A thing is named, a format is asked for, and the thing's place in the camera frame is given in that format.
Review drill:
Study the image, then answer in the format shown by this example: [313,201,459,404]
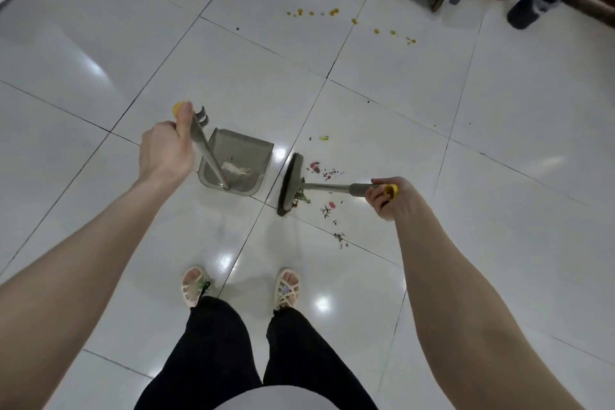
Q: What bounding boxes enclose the person's left beige sandal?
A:
[181,266,212,309]

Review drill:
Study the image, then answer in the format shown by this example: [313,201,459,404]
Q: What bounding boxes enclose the person's right forearm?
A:
[393,210,585,410]

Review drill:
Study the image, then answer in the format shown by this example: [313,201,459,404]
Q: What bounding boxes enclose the person's right hand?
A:
[365,177,431,223]

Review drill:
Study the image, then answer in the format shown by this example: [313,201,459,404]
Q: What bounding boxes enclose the grey dustpan with yellow-tipped handle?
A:
[172,102,275,198]

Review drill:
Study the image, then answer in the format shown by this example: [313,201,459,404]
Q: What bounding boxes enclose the person's right beige sandal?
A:
[272,268,301,312]

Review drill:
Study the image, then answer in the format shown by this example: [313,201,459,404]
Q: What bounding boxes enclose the black trash bin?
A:
[507,0,563,31]

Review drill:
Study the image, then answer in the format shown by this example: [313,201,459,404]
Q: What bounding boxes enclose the person's beige sandal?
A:
[272,268,301,312]
[181,266,212,309]

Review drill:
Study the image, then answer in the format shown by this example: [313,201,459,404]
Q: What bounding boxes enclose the person's left hand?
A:
[138,102,197,187]

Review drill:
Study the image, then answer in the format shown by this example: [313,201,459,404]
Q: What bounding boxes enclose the leaf debris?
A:
[288,135,349,250]

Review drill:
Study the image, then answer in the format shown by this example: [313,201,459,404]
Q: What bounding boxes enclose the person's white shirt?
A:
[213,385,354,410]

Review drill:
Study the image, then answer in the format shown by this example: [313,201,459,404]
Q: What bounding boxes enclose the person's left forearm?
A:
[0,176,169,410]

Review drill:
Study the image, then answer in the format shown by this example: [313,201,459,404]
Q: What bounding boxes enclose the orange liquid spill drops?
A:
[286,7,418,45]

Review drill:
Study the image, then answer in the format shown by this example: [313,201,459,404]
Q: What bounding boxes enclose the grey broom with yellow cap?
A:
[277,152,398,217]

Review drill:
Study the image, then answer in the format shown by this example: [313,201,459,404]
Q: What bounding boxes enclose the person's black trousers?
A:
[133,297,381,410]

